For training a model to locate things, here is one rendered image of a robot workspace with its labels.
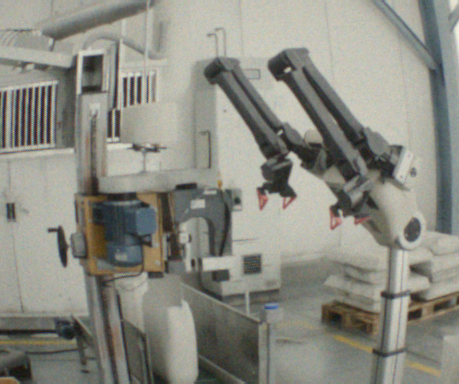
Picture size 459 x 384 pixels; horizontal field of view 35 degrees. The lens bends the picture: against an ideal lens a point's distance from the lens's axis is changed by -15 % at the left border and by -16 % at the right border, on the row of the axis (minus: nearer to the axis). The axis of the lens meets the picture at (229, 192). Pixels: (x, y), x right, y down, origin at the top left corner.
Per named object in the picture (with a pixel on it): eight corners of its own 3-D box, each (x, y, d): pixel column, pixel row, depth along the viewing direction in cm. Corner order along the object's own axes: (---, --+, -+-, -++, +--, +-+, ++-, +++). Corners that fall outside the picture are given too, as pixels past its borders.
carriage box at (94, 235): (165, 271, 329) (161, 192, 326) (88, 275, 316) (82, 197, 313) (147, 261, 351) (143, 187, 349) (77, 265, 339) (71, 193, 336)
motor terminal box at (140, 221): (158, 239, 303) (156, 207, 302) (138, 242, 296) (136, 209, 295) (144, 237, 308) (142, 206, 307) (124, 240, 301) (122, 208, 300)
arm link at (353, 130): (302, 36, 247) (285, 48, 255) (280, 51, 239) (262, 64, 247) (388, 147, 252) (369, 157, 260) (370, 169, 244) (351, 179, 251)
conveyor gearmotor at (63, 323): (83, 343, 473) (80, 322, 472) (63, 343, 468) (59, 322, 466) (74, 332, 501) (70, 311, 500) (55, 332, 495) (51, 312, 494)
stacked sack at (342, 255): (410, 258, 623) (411, 240, 622) (343, 269, 600) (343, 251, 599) (385, 251, 663) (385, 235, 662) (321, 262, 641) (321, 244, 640)
